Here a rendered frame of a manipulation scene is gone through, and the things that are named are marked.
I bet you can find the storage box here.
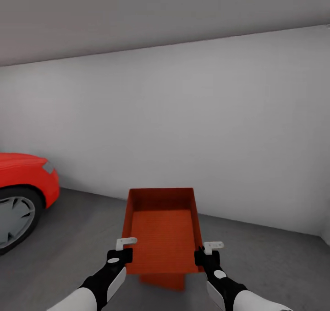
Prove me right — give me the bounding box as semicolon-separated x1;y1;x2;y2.
121;188;205;274
140;273;185;292

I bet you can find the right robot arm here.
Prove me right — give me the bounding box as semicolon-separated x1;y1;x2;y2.
194;241;293;311

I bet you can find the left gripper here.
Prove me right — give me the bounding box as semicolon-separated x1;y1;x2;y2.
107;248;133;264

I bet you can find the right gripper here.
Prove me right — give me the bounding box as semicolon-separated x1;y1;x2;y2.
194;249;220;270

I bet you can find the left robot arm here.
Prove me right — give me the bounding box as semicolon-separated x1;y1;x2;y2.
47;237;137;311

